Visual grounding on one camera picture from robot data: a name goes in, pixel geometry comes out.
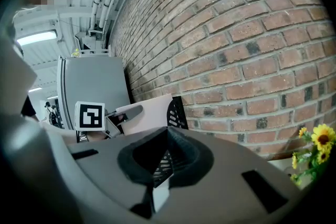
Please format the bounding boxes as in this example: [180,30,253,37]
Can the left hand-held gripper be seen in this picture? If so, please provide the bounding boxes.
[75,101,144,140]

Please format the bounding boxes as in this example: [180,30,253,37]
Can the black mesh file holder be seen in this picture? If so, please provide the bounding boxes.
[153,96,189,215]

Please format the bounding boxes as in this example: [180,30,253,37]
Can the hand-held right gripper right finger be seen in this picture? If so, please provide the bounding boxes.
[154,127,302,224]

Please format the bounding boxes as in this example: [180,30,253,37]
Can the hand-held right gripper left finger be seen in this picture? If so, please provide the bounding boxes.
[67,127,169,210]

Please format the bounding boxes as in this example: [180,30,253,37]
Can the sunflower bouquet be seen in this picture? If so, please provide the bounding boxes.
[290,123,336,187]

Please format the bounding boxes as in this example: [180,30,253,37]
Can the person's left forearm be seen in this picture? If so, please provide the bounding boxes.
[86,131,108,143]

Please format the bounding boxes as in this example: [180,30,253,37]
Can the gray refrigerator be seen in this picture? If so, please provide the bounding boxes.
[57,56,131,131]

